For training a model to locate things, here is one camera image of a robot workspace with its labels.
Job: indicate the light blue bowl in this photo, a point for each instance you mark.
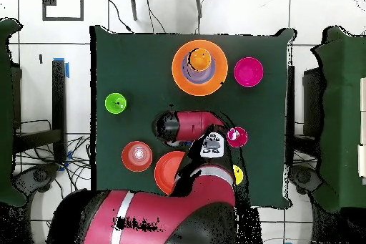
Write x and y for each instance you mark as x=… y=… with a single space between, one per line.
x=198 y=77

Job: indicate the neighbouring green cloth table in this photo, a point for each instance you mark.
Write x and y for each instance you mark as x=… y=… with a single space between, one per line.
x=5 y=112
x=343 y=112

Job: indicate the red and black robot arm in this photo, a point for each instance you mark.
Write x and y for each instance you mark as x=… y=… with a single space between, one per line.
x=171 y=215

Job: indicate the black square frame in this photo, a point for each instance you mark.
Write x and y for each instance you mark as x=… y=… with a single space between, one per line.
x=63 y=19

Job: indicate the yellow cup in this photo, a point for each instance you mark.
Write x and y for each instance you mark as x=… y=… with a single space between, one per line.
x=238 y=174

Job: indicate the black metal frame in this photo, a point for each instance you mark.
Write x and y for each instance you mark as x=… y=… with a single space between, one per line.
x=291 y=83
x=58 y=98

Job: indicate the orange cup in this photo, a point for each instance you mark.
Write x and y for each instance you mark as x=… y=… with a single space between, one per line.
x=199 y=60

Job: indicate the dark grey pedestal base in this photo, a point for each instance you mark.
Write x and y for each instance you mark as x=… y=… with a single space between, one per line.
x=303 y=176
x=40 y=175

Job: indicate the pink-red cup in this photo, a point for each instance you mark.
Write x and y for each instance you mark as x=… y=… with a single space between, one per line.
x=238 y=138

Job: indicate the blue tape piece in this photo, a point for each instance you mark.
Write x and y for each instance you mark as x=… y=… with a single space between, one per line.
x=67 y=70

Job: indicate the large red-orange bowl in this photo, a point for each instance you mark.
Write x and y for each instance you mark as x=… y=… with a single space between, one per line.
x=165 y=172

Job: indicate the camera tripod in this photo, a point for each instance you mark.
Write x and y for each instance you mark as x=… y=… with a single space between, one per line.
x=133 y=6

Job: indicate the white panel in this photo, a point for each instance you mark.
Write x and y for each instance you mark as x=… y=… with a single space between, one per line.
x=362 y=161

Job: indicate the pink-red bowl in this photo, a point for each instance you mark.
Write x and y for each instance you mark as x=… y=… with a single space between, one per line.
x=248 y=71

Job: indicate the small red-orange bowl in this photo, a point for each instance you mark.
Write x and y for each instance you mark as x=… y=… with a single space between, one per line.
x=137 y=156

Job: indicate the dark green tablecloth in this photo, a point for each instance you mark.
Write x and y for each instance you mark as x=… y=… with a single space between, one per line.
x=263 y=106

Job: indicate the large orange bowl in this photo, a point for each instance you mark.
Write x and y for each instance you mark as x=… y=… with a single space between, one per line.
x=178 y=78

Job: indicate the green cup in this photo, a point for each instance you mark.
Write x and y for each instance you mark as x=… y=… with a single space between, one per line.
x=115 y=103

